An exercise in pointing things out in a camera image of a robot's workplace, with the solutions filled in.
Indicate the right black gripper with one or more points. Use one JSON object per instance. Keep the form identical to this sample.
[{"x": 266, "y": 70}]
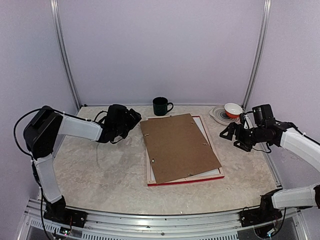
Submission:
[{"x": 233, "y": 127}]

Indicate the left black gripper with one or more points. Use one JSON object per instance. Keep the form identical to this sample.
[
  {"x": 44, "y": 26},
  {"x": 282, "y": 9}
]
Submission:
[{"x": 133, "y": 122}]

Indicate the red wooden picture frame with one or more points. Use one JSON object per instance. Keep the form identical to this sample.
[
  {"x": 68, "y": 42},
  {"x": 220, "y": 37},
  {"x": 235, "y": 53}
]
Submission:
[{"x": 213, "y": 174}]

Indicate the brown cardboard backing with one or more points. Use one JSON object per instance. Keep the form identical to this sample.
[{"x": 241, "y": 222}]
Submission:
[{"x": 180, "y": 147}]

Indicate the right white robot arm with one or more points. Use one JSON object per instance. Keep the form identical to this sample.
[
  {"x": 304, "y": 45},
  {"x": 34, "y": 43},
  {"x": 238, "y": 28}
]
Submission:
[{"x": 300, "y": 161}]

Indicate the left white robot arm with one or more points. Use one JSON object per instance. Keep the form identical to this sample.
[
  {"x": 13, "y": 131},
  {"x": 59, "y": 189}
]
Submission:
[{"x": 42, "y": 131}]

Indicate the orange and white bowl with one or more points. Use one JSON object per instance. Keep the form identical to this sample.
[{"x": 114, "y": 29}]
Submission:
[{"x": 233, "y": 110}]

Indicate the dark green mug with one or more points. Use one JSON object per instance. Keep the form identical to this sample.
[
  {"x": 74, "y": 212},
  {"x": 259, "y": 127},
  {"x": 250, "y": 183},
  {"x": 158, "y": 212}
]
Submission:
[{"x": 161, "y": 106}]

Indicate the white patterned plate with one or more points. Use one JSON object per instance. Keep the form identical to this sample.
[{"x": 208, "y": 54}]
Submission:
[{"x": 219, "y": 115}]

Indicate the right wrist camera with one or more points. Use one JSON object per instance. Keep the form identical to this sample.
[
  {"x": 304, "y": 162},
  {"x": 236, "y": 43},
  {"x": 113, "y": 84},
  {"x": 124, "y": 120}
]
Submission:
[{"x": 245, "y": 121}]

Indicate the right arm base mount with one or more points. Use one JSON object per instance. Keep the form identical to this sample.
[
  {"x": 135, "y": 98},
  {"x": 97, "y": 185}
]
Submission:
[{"x": 259, "y": 215}]

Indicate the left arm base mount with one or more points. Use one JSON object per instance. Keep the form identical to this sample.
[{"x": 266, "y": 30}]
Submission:
[{"x": 67, "y": 216}]

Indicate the right aluminium post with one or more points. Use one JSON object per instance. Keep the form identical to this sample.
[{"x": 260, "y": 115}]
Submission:
[{"x": 258, "y": 52}]

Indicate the aluminium post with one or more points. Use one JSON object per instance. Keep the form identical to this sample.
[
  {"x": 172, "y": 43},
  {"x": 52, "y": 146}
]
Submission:
[
  {"x": 54, "y": 5},
  {"x": 258, "y": 52}
]

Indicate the left aluminium post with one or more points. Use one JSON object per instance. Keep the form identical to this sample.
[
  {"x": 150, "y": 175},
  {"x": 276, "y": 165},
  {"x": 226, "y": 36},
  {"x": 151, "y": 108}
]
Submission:
[{"x": 54, "y": 5}]

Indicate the aluminium front rail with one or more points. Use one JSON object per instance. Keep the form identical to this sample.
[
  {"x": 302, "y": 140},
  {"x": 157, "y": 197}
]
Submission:
[{"x": 101, "y": 225}]

